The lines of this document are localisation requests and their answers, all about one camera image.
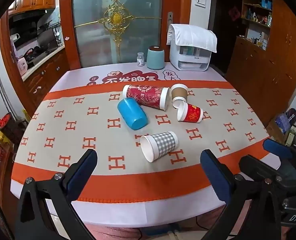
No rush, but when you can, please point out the orange patterned tablecloth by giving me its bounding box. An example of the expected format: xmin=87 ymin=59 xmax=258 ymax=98
xmin=10 ymin=62 xmax=282 ymax=227

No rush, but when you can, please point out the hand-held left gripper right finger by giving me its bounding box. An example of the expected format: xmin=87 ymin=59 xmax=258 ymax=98
xmin=200 ymin=149 xmax=281 ymax=240

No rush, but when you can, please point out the brown kraft paper cup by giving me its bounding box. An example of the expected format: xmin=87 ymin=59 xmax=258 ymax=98
xmin=171 ymin=83 xmax=189 ymax=109

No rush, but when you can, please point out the range hood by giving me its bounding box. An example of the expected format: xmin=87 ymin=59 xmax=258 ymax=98
xmin=9 ymin=7 xmax=57 ymax=34

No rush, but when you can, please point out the tall red patterned cup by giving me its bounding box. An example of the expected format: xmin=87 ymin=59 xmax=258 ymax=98
xmin=122 ymin=84 xmax=170 ymax=112

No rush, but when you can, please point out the wooden kitchen counter cabinet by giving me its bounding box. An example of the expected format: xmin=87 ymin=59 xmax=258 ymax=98
xmin=22 ymin=48 xmax=69 ymax=102

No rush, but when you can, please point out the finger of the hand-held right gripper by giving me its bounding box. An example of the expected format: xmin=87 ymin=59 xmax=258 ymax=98
xmin=263 ymin=138 xmax=293 ymax=159
xmin=238 ymin=155 xmax=282 ymax=181

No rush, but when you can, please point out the wooden wall cabinet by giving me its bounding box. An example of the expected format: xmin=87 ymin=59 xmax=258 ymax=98
xmin=225 ymin=0 xmax=296 ymax=133

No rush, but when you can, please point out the white quilted cloth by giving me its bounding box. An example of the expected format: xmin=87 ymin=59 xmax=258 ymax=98
xmin=166 ymin=24 xmax=218 ymax=53

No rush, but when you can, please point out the blue plastic cup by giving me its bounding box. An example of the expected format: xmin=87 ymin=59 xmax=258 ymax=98
xmin=117 ymin=98 xmax=149 ymax=131

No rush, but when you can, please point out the blue printed box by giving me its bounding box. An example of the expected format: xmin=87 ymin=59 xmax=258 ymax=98
xmin=275 ymin=113 xmax=293 ymax=134

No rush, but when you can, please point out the metal door handle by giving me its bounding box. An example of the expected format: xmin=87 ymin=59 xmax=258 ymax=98
xmin=167 ymin=12 xmax=175 ymax=34

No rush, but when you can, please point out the wooden shelf unit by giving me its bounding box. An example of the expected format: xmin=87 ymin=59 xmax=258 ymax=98
xmin=240 ymin=0 xmax=274 ymax=51

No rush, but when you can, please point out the grey checked paper cup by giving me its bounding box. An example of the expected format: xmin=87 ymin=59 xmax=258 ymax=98
xmin=140 ymin=131 xmax=180 ymax=163

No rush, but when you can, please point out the white countertop appliance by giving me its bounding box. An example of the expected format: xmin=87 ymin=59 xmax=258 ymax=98
xmin=169 ymin=44 xmax=211 ymax=71

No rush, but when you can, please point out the small red paper cup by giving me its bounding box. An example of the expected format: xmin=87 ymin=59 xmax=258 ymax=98
xmin=177 ymin=102 xmax=204 ymax=123

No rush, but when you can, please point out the pink kitchen appliance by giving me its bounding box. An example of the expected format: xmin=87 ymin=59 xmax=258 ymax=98
xmin=17 ymin=57 xmax=29 ymax=75

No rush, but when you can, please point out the orange patterned blanket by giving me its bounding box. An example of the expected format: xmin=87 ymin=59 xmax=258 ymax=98
xmin=12 ymin=81 xmax=276 ymax=203

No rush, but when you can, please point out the teal canister with brown lid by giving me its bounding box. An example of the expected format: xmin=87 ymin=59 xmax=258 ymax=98
xmin=147 ymin=46 xmax=166 ymax=70

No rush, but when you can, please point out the frosted glass door gold ornament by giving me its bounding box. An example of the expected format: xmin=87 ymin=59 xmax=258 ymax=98
xmin=72 ymin=0 xmax=163 ymax=68

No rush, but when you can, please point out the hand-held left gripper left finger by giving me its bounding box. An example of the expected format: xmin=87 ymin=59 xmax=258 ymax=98
xmin=16 ymin=149 xmax=98 ymax=240

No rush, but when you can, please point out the red door decoration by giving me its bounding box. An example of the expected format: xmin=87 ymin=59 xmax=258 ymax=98
xmin=228 ymin=7 xmax=241 ymax=22

